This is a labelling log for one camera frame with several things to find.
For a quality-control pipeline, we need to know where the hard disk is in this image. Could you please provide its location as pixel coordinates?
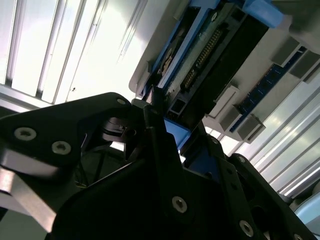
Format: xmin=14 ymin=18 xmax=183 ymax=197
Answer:
xmin=139 ymin=0 xmax=285 ymax=180

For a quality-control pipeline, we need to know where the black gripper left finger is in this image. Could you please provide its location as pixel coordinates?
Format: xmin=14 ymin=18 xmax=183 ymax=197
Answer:
xmin=0 ymin=84 xmax=195 ymax=233

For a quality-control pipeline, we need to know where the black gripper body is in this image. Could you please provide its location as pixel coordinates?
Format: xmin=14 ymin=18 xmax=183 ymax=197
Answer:
xmin=52 ymin=159 xmax=241 ymax=240

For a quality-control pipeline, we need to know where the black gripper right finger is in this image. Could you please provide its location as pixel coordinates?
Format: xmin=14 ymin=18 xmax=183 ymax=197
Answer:
xmin=179 ymin=124 xmax=317 ymax=240

